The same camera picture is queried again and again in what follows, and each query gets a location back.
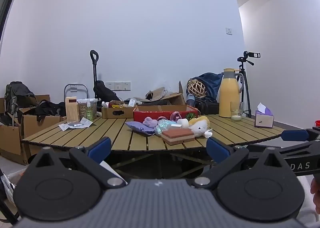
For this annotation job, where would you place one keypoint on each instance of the lavender fluffy plush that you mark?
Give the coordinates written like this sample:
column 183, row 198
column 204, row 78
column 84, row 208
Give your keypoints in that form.
column 150, row 121

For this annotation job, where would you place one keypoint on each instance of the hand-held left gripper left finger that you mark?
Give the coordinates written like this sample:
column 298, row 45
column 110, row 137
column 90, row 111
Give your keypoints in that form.
column 100, row 146

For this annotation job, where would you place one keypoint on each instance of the blue lid bottle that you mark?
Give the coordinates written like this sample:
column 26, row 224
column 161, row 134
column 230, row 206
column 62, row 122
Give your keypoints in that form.
column 191, row 99

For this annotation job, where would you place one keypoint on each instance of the white tissue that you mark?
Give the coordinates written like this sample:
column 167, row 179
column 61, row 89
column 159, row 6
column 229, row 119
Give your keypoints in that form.
column 208, row 133

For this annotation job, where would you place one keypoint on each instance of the black clothing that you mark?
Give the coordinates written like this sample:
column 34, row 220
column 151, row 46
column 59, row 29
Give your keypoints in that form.
column 50, row 109

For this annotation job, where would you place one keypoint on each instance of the red layered sponge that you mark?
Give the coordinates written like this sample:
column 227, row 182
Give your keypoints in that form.
column 177, row 134

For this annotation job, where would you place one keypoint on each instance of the dark grey backpack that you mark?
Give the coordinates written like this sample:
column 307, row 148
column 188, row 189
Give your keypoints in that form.
column 18, row 93

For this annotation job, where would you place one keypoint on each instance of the pink striped cloth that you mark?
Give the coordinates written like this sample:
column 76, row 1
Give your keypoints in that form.
column 175, row 115

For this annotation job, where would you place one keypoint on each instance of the black tripod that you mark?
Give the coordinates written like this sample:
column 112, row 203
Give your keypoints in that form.
column 246, row 85

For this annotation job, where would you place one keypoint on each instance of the green spray bottle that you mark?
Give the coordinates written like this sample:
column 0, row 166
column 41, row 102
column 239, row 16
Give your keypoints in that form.
column 89, row 114

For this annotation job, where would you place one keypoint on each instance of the glittery plastic bag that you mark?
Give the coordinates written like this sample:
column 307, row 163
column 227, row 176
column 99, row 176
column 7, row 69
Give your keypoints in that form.
column 163, row 125

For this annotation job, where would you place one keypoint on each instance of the wicker ball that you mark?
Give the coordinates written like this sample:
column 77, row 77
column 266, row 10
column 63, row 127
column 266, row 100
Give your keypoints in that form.
column 196, row 89

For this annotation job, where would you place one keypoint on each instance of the red cardboard box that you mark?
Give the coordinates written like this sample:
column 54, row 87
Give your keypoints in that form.
column 140, row 116

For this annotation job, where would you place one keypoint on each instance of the white foam cylinder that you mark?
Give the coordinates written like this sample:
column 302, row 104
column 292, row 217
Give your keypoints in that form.
column 183, row 123

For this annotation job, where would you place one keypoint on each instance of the black case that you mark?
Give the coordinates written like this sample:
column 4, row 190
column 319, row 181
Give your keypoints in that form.
column 207, row 108

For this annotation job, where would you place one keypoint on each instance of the glass cup with candle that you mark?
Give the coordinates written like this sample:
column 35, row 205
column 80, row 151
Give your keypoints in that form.
column 237, row 117

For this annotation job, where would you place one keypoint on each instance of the clear jar white lid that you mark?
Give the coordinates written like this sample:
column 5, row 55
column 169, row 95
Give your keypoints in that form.
column 82, row 110

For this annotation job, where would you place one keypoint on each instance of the white red container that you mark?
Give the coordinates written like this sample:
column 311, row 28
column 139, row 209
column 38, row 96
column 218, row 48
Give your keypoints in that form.
column 105, row 105

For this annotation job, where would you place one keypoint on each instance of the open flap cardboard box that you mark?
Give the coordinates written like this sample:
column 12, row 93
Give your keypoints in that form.
column 178, row 98

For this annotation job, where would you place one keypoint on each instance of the silver pouch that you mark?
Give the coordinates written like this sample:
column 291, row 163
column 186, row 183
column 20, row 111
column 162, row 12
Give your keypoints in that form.
column 74, row 124

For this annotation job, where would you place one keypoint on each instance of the purple tissue box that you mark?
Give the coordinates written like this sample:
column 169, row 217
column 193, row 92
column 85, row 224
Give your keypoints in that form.
column 263, row 120

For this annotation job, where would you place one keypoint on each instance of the wooden box dark top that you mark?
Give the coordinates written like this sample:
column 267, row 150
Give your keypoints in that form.
column 72, row 111

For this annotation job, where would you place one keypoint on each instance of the yellow thermos jug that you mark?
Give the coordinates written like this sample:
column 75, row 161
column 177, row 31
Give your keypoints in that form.
column 228, row 93

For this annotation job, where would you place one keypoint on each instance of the blue blanket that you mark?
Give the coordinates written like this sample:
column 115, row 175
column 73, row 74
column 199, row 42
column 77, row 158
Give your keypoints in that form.
column 212, row 82

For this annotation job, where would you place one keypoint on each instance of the small brown cardboard box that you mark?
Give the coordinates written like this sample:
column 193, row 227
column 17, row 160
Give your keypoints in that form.
column 130, row 113

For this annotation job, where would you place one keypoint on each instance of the purple cloth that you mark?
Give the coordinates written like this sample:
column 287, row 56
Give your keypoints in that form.
column 140, row 128

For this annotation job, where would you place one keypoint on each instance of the grey folding stool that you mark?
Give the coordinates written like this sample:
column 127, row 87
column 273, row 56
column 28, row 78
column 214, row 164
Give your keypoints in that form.
column 75, row 85

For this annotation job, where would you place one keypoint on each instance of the yellow plush toy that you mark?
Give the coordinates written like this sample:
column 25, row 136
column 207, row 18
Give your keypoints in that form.
column 203, row 119

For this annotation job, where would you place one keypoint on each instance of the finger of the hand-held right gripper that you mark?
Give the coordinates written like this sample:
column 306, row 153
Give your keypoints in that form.
column 287, row 151
column 295, row 135

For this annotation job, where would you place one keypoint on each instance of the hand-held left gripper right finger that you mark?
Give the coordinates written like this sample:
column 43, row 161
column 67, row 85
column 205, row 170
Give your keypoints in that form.
column 217, row 150

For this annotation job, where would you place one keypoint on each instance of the large brown cardboard box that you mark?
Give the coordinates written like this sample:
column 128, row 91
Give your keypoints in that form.
column 10, row 140

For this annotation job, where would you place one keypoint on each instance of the person's right hand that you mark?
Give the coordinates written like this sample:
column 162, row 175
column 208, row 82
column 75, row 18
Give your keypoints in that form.
column 315, row 193

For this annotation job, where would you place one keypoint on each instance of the white plush toy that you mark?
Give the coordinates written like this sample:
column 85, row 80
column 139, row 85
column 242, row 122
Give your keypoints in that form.
column 200, row 128

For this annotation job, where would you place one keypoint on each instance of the black bag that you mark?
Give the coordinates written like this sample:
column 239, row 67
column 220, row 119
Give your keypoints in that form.
column 103, row 93

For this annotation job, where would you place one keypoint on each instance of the white wall socket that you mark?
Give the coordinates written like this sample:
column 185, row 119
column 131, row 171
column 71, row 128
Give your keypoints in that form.
column 110, row 86
column 118, row 86
column 126, row 86

